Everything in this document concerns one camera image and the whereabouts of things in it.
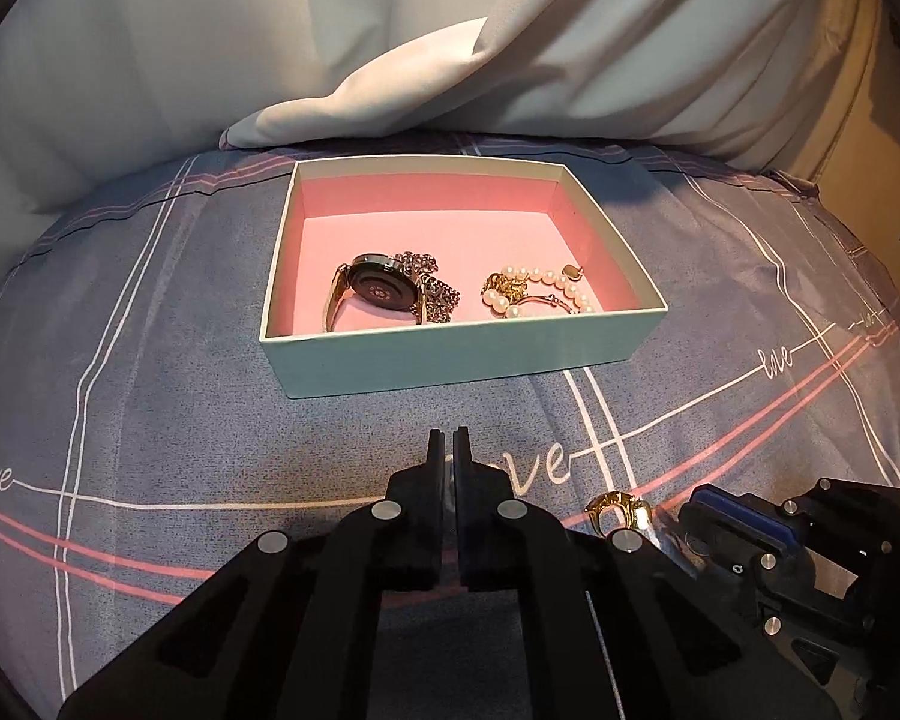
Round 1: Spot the white pearl bracelet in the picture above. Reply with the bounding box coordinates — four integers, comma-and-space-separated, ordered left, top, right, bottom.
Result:
481, 262, 593, 319

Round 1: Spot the dark metal chain bracelet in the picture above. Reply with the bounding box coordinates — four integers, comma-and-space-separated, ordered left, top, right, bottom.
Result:
393, 250, 463, 324

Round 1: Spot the blue-grey patterned bedsheet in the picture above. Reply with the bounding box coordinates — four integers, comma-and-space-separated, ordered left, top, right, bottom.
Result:
0, 137, 900, 718

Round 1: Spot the gold flower brooch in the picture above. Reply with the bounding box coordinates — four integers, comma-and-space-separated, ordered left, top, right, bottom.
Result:
481, 271, 526, 314

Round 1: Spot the white curtain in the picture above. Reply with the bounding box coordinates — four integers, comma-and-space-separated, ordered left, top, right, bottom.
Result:
0, 0, 877, 277

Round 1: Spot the gold strap wristwatch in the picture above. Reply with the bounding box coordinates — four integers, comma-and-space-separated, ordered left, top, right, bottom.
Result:
323, 254, 427, 333

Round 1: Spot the small gold square earring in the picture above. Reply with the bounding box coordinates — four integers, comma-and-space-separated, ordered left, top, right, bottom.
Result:
562, 263, 583, 281

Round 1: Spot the teal box pink interior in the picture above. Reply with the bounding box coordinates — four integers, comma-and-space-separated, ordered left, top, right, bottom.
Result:
260, 156, 668, 398

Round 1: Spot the chunky gold ring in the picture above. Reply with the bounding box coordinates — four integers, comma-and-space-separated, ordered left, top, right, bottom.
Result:
583, 491, 655, 538

